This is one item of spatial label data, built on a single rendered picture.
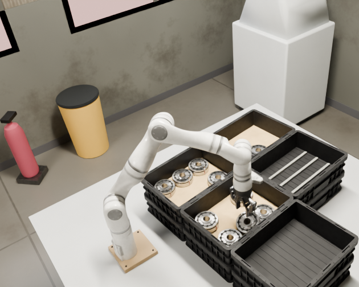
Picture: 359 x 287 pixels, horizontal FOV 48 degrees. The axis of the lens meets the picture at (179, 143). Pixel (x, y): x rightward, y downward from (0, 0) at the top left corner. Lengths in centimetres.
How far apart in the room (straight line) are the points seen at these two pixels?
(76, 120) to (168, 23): 133
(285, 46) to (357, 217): 159
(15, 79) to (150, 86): 132
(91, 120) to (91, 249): 166
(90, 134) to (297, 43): 182
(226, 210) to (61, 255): 80
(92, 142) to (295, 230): 222
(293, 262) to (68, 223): 111
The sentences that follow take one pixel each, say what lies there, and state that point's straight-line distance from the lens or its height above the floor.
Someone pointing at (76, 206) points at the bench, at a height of 70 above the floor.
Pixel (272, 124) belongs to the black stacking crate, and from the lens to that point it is 227.
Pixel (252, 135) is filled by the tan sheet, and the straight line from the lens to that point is 230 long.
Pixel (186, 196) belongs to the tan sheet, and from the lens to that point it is 196.
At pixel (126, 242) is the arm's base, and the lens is 182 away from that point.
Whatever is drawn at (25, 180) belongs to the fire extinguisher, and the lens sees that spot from 365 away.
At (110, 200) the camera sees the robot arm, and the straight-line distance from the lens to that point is 170.
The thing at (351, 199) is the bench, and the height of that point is 70.
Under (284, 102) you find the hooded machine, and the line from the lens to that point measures 349.
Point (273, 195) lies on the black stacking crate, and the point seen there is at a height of 88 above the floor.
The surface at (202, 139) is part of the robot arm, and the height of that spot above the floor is 131.
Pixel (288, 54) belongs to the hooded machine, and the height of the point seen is 78.
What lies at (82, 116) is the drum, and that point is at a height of 46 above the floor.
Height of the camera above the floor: 220
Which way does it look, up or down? 37 degrees down
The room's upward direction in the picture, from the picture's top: 8 degrees counter-clockwise
